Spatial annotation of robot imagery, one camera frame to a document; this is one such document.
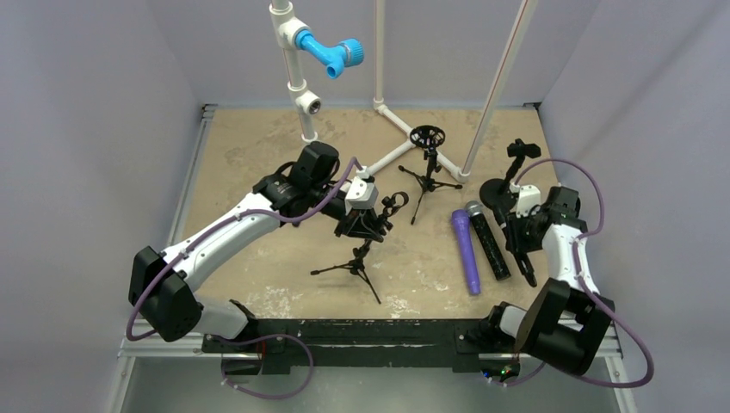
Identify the small black tripod stand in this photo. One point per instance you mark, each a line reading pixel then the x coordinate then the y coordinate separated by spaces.
pixel 356 266

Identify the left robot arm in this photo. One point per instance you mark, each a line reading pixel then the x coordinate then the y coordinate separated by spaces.
pixel 163 283

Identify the blue plastic faucet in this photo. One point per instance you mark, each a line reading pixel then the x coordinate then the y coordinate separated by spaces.
pixel 347 53

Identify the black speckled condenser microphone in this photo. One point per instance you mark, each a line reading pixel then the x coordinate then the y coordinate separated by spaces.
pixel 475 212

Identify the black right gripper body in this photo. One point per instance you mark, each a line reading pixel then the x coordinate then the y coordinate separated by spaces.
pixel 518 242

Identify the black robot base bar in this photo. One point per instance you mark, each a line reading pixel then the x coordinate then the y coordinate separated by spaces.
pixel 462 345

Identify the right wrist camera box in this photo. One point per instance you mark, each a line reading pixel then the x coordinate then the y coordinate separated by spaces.
pixel 527 198

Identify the white PVC pipe frame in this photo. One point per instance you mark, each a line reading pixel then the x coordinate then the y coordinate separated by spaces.
pixel 286 26

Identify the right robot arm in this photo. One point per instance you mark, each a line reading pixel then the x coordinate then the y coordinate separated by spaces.
pixel 562 327

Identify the purple microphone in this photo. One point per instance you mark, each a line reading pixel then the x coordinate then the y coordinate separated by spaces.
pixel 461 224

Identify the black tripod stand with shockmount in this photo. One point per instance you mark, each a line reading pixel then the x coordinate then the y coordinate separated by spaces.
pixel 428 138

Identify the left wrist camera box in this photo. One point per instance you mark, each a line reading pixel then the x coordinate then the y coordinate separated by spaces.
pixel 362 192

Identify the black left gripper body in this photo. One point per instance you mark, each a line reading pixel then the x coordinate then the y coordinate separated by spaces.
pixel 335 209

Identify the black round-base microphone stand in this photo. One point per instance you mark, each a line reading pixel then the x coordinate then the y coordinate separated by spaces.
pixel 495 193

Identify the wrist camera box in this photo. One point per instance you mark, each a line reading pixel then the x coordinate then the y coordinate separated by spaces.
pixel 527 198
pixel 362 192

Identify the small dark grey microphone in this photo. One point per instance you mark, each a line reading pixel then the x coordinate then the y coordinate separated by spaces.
pixel 509 229

